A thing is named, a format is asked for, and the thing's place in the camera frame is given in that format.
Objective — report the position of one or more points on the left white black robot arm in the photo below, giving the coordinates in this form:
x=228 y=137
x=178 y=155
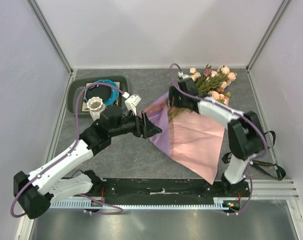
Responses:
x=35 y=191

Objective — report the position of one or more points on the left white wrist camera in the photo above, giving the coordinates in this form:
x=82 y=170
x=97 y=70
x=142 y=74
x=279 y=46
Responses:
x=131 y=102

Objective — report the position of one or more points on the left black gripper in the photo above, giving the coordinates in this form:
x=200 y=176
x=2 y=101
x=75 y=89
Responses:
x=144 y=127

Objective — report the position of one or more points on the aluminium frame post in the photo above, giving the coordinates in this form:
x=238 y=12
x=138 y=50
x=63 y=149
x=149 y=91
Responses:
x=50 y=34
x=284 y=4

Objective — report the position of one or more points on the light blue slotted cable duct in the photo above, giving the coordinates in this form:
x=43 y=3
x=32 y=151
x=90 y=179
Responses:
x=87 y=204

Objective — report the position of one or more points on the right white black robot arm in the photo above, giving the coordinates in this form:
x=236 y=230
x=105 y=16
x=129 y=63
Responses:
x=246 y=138

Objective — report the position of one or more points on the blue rimmed black bowl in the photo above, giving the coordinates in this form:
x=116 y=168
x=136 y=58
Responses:
x=106 y=82

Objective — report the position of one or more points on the dark green plastic tray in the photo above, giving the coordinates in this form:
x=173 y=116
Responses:
x=78 y=85

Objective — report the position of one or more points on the black printed ribbon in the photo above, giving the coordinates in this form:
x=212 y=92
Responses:
x=258 y=164

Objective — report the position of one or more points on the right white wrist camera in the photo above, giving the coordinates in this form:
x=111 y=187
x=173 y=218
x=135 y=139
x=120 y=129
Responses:
x=183 y=76

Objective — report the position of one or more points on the white ribbed vase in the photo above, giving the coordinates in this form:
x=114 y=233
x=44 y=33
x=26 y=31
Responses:
x=96 y=106

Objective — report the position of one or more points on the right aluminium frame post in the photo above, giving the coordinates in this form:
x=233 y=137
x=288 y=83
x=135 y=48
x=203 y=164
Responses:
x=284 y=4

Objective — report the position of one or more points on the pink artificial flower bunch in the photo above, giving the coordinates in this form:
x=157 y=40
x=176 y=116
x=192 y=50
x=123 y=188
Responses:
x=210 y=83

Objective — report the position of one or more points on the beige square board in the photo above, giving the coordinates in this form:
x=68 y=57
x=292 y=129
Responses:
x=85 y=107

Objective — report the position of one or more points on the left aluminium frame post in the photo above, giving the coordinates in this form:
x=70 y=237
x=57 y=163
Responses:
x=50 y=34

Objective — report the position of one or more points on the purple pink wrapping paper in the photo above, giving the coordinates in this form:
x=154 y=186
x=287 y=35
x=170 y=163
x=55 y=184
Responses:
x=190 y=139

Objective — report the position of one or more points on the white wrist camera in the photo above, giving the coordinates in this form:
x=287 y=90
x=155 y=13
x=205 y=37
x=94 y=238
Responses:
x=131 y=102
x=183 y=76

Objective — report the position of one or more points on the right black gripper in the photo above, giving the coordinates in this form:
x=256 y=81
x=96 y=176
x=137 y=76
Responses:
x=173 y=91

